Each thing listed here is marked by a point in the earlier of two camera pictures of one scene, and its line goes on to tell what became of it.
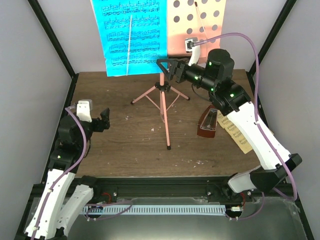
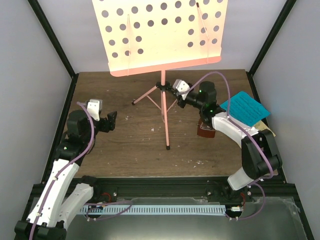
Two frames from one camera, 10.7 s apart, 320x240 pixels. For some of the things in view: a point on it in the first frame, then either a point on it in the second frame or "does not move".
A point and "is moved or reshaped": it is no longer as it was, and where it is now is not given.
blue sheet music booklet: x=133 y=34 is moved or reshaped
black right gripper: x=182 y=63 → x=179 y=99
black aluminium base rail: x=108 y=189 does not move
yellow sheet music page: x=234 y=131 is moved or reshaped
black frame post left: x=53 y=36 does not move
